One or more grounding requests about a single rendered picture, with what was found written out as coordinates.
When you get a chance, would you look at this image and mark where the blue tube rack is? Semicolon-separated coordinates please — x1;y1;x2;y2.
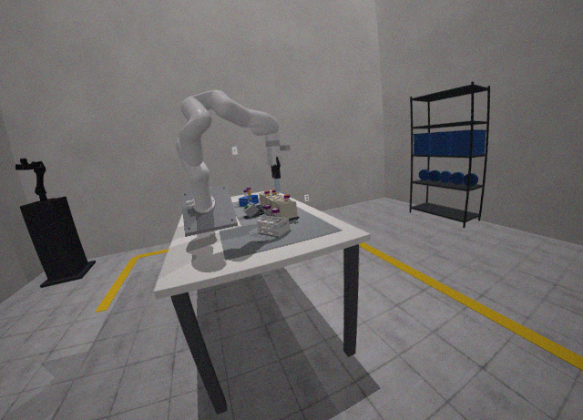
239;195;259;207

